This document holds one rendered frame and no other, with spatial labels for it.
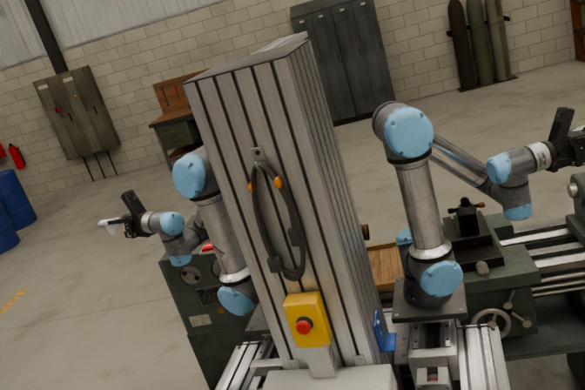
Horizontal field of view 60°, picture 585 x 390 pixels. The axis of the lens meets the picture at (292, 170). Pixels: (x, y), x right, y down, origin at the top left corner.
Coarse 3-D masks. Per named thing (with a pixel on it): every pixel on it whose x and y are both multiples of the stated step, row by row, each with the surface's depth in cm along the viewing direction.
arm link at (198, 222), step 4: (196, 216) 178; (200, 216) 175; (196, 220) 178; (200, 220) 176; (192, 224) 181; (196, 224) 178; (200, 224) 177; (204, 224) 176; (188, 228) 179; (192, 228) 179; (196, 228) 179; (200, 228) 178; (204, 228) 178; (196, 232) 178; (200, 232) 179; (204, 232) 179; (200, 236) 178; (204, 236) 180; (208, 236) 182; (200, 240) 179; (204, 240) 181; (200, 244) 181
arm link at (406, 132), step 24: (384, 120) 129; (408, 120) 124; (384, 144) 130; (408, 144) 124; (408, 168) 129; (408, 192) 132; (432, 192) 133; (408, 216) 136; (432, 216) 134; (432, 240) 136; (408, 264) 148; (432, 264) 136; (456, 264) 137; (432, 288) 138; (456, 288) 139
